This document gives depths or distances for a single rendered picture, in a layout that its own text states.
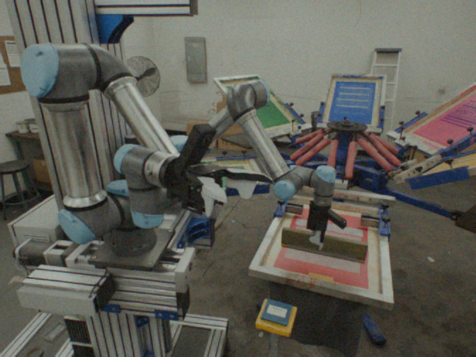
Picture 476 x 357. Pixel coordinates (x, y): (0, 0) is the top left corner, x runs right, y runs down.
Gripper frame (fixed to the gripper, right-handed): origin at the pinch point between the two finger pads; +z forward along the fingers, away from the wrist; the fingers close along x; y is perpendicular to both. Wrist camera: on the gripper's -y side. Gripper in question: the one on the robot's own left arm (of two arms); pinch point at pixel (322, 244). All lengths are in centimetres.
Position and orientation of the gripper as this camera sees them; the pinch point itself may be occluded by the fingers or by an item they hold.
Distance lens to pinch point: 147.6
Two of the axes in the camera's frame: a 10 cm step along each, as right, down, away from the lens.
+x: -3.5, 3.8, -8.6
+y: -9.4, -1.4, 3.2
